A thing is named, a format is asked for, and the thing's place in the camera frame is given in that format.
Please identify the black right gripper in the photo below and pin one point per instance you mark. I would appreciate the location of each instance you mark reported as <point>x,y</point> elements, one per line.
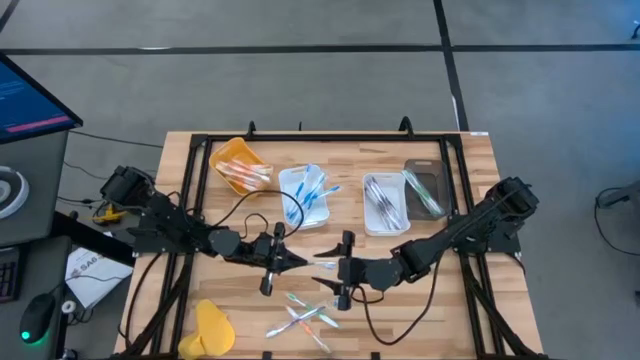
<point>352,272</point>

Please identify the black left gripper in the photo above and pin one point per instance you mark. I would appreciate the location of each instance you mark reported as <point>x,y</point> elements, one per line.
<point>260,250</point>

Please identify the green toothbrush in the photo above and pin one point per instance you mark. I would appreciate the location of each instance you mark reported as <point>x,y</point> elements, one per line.
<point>422,192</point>
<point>427,197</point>
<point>312,310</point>

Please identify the blue toothbrush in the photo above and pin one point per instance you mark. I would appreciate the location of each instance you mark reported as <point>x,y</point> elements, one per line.
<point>301,182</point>
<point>325,192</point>
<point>315,187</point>
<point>310,197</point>
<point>300,207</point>

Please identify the toothbrush with purple bristles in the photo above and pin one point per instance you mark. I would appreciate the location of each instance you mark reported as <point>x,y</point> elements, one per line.
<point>395,215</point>

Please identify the orange toothbrush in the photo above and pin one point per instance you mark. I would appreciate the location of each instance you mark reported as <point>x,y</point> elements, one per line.
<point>257,169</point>
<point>235,167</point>
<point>235,177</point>
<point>310,331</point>
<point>250,172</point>
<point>245,179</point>

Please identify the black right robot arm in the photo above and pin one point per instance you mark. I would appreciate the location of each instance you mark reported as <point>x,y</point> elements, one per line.
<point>450,240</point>

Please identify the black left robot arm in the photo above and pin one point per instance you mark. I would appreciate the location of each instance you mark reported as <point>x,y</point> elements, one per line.
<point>165,220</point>

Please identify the white plastic bin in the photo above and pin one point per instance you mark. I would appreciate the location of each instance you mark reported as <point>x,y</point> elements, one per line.
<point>320,220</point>
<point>372,231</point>

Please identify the yellow folded mat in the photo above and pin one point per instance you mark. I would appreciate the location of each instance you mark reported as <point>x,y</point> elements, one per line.
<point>212,330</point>

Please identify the yellow plastic bin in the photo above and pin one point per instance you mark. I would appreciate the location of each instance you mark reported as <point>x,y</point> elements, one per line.
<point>227,150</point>

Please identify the black curved bar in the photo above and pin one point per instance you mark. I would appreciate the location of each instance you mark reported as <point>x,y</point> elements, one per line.
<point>406,125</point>
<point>251,129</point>

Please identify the grey translucent plastic bin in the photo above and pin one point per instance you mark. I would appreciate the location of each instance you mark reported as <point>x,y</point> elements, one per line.
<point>435,167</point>

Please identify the yellow hand tool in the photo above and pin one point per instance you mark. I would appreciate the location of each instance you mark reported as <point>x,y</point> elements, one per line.
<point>107,216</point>

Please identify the white paper manual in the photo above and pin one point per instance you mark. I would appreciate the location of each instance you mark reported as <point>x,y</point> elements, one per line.
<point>95,280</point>

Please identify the small white label sticker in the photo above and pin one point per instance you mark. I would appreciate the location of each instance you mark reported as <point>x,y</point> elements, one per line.
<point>479,133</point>

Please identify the black desk beam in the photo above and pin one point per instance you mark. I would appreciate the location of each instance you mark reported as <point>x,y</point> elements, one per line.
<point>90,240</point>

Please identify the small white tape roll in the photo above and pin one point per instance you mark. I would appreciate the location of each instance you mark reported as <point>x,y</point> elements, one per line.
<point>64,306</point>

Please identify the grey desk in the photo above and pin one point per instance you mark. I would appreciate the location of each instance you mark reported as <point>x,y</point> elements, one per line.
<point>40,200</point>

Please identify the black computer mouse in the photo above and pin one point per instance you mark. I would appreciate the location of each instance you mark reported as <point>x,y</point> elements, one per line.
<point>37,315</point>

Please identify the white round device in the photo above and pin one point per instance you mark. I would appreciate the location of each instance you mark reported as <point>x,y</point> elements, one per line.
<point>21,192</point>

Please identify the black keyboard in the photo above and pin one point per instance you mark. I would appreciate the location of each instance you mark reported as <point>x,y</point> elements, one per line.
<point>7,275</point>

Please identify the grey stand base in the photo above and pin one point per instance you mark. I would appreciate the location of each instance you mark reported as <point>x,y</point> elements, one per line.
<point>625,195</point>

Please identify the computer monitor with blue screen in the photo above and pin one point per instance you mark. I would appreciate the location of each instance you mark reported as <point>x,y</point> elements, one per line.
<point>25,105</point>

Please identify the black aluminium table frame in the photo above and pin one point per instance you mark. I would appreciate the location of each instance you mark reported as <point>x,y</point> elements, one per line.
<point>325,137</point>

